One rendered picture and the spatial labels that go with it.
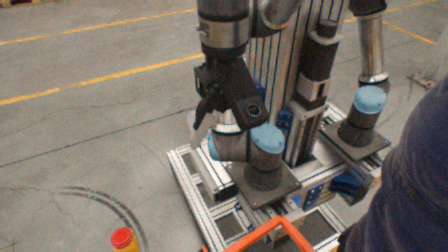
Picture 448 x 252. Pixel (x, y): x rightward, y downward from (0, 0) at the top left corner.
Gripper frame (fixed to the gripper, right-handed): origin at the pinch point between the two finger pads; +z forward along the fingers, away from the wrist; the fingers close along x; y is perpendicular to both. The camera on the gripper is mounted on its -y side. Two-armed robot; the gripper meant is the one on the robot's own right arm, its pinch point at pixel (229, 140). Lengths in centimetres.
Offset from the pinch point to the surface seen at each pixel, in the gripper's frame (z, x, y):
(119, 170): 152, 32, 145
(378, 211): -1.2, -12.5, -25.0
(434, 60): 123, -338, 115
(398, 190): -10.0, -9.9, -26.3
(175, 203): 152, -1, 91
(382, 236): -0.1, -10.6, -27.8
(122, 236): 48, 29, 19
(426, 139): -18.5, -9.7, -25.7
